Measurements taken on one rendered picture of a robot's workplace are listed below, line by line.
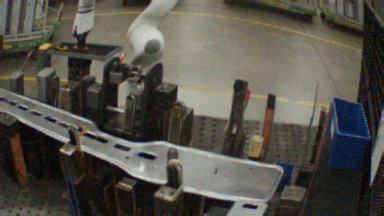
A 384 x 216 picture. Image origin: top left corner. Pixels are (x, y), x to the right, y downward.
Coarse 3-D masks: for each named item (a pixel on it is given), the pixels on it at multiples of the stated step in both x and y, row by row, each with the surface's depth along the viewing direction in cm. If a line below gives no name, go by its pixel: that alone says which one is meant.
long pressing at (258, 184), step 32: (0, 96) 173; (64, 128) 154; (96, 128) 157; (128, 160) 143; (160, 160) 145; (192, 160) 147; (224, 160) 147; (192, 192) 131; (224, 192) 131; (256, 192) 131
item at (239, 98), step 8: (240, 80) 146; (240, 88) 142; (240, 96) 147; (232, 104) 147; (240, 104) 147; (232, 112) 148; (240, 112) 147; (232, 120) 149; (240, 120) 148; (240, 128) 149
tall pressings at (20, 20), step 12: (0, 0) 504; (12, 0) 527; (24, 0) 527; (36, 0) 513; (0, 12) 507; (12, 12) 510; (24, 12) 539; (0, 24) 515; (12, 24) 518; (24, 24) 520
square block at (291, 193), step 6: (288, 186) 123; (294, 186) 122; (282, 192) 120; (288, 192) 119; (294, 192) 119; (300, 192) 119; (282, 198) 117; (288, 198) 117; (294, 198) 116; (300, 198) 117; (282, 204) 117; (288, 204) 117; (294, 204) 116; (300, 204) 116; (276, 210) 119; (282, 210) 118; (288, 210) 117; (294, 210) 117
